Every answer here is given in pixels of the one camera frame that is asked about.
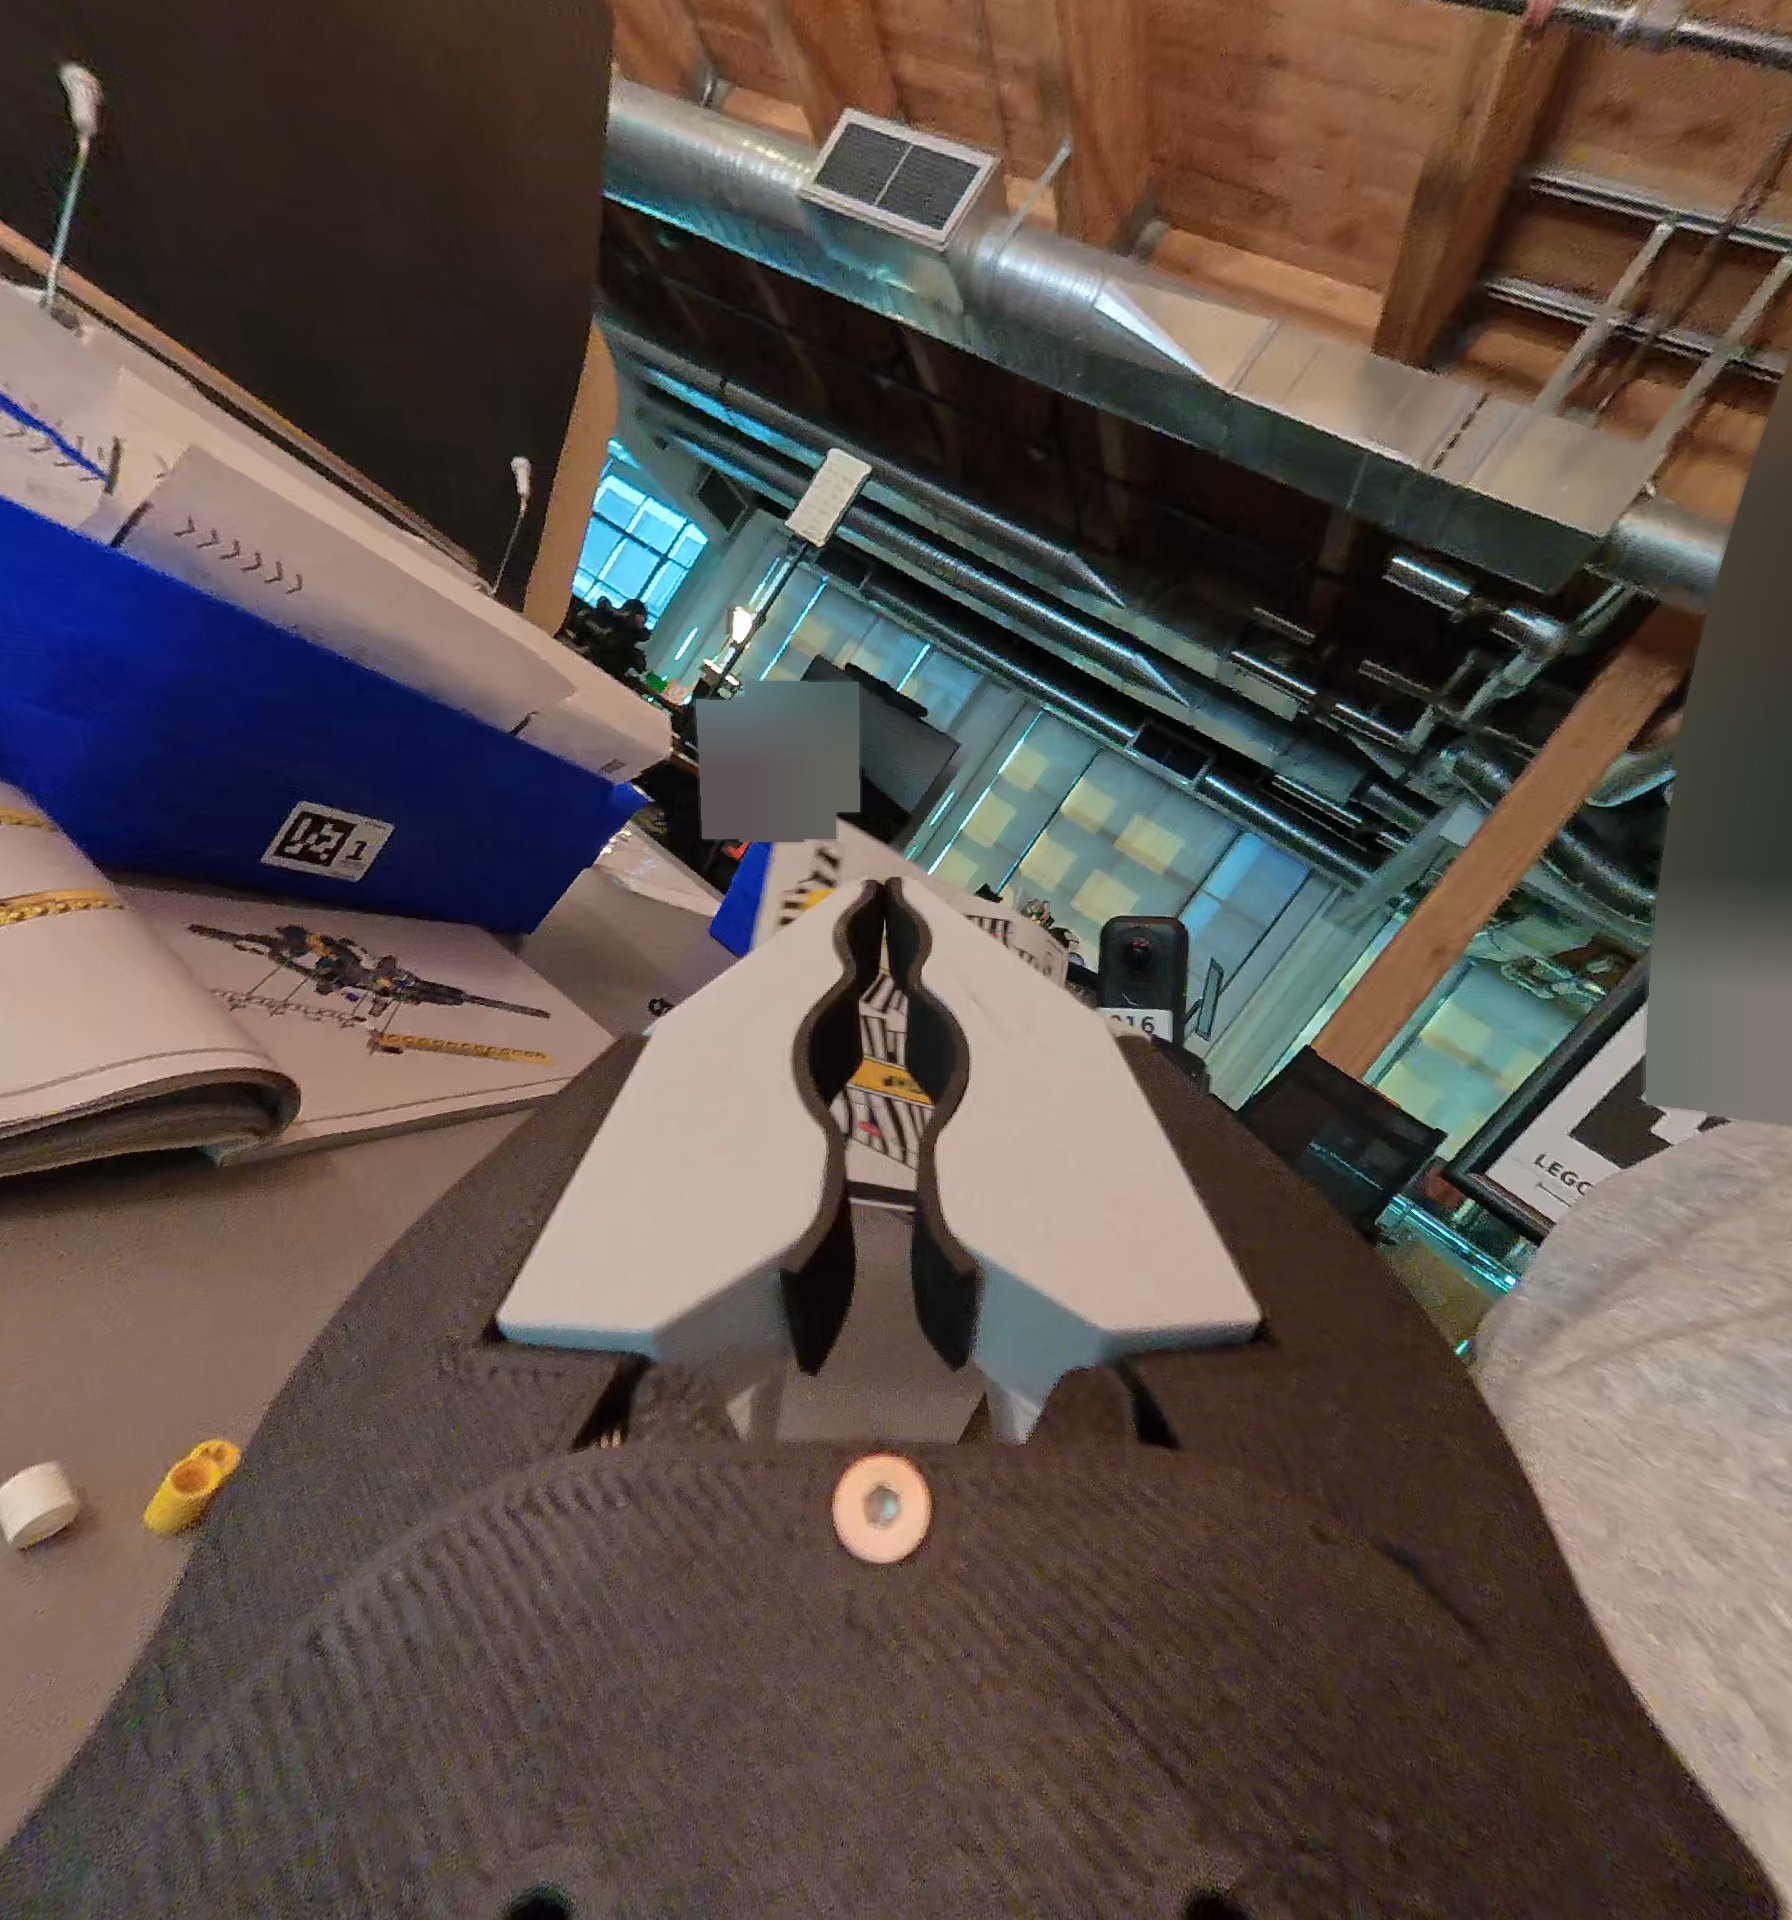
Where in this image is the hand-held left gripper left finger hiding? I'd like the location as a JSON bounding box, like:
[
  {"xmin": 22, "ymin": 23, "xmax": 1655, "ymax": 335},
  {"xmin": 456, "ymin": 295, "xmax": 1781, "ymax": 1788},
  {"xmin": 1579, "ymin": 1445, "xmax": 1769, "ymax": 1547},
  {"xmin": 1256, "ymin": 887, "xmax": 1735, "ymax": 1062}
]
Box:
[{"xmin": 491, "ymin": 874, "xmax": 892, "ymax": 1377}]

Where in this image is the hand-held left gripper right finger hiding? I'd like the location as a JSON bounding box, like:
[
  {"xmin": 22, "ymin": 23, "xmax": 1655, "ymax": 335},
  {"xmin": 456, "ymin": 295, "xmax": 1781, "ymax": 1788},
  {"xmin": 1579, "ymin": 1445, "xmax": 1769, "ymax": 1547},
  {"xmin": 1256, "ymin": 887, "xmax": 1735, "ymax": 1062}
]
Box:
[{"xmin": 887, "ymin": 874, "xmax": 1267, "ymax": 1445}]

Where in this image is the zebra striped sticker sheet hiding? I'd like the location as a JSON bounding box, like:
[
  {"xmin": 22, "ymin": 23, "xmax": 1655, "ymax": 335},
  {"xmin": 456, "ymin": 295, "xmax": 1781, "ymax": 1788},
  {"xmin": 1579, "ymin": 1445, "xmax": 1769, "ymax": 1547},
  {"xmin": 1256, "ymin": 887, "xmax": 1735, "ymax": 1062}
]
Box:
[{"xmin": 745, "ymin": 838, "xmax": 1071, "ymax": 1445}]

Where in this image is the yellow lego connector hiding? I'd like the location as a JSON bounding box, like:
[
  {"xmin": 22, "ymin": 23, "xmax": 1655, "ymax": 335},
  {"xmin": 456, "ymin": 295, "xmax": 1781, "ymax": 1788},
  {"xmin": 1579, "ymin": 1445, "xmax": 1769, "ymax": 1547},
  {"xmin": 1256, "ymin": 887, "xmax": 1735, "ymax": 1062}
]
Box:
[{"xmin": 144, "ymin": 1435, "xmax": 246, "ymax": 1534}]

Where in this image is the white round lego piece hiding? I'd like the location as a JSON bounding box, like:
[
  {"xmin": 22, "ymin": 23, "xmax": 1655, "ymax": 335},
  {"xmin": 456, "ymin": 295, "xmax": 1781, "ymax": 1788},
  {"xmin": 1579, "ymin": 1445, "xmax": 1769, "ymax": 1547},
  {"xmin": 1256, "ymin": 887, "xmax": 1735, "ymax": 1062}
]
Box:
[{"xmin": 0, "ymin": 1459, "xmax": 83, "ymax": 1550}]

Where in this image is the black mesh office chair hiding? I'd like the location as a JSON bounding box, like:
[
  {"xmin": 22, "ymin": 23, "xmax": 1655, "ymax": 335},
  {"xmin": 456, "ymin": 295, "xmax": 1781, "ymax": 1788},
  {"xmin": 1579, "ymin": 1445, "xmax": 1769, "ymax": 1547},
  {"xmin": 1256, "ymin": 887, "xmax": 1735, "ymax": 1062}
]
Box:
[{"xmin": 1240, "ymin": 1040, "xmax": 1448, "ymax": 1241}]

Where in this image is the plain blue storage bin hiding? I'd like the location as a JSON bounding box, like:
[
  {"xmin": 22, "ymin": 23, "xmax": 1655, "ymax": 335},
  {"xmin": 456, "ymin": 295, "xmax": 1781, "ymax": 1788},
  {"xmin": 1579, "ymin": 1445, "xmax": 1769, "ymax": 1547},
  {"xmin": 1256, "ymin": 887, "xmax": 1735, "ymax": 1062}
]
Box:
[{"xmin": 706, "ymin": 841, "xmax": 778, "ymax": 955}]

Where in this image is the framed white poster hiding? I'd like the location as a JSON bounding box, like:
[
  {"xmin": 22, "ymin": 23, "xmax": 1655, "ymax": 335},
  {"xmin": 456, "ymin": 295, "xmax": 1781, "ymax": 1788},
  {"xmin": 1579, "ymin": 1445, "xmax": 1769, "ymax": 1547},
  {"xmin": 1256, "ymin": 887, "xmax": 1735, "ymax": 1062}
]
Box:
[{"xmin": 1442, "ymin": 966, "xmax": 1735, "ymax": 1241}]

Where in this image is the white hanging ceiling sign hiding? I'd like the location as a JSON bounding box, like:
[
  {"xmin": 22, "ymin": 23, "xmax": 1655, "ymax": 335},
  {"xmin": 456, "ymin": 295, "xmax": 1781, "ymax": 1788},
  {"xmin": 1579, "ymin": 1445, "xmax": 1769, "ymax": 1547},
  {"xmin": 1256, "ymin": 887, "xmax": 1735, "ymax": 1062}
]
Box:
[{"xmin": 784, "ymin": 445, "xmax": 880, "ymax": 548}]

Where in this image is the open instruction booklet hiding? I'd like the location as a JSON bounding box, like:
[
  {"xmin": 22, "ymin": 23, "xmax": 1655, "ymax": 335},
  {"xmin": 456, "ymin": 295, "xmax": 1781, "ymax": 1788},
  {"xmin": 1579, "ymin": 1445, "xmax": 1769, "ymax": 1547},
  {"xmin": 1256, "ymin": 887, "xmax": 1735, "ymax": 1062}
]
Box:
[{"xmin": 0, "ymin": 758, "xmax": 617, "ymax": 1197}]

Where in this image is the stack of white booklets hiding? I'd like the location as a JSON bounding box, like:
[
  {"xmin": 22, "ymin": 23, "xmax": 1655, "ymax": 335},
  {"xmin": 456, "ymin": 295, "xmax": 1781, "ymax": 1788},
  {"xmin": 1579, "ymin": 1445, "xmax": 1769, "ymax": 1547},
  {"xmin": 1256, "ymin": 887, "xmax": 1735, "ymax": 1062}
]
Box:
[{"xmin": 0, "ymin": 275, "xmax": 673, "ymax": 784}]

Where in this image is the blue storage bin with tag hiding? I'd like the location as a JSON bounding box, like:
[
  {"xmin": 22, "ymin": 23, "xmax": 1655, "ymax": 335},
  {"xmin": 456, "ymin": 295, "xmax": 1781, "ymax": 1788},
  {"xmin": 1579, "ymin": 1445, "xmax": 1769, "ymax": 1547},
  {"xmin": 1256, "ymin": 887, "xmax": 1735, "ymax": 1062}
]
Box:
[{"xmin": 0, "ymin": 470, "xmax": 653, "ymax": 939}]

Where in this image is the metal air duct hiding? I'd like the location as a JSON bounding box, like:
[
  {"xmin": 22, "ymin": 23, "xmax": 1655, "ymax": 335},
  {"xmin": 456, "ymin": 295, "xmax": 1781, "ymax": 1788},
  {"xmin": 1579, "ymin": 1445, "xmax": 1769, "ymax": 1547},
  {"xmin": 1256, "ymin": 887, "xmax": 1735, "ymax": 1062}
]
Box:
[{"xmin": 604, "ymin": 80, "xmax": 1740, "ymax": 610}]

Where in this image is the dark board with wooden frame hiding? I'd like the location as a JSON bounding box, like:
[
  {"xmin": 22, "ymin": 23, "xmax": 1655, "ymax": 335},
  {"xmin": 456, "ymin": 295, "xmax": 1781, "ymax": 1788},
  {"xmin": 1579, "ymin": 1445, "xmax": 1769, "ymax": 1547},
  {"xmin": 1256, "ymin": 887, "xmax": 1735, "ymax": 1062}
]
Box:
[{"xmin": 0, "ymin": 0, "xmax": 617, "ymax": 632}]

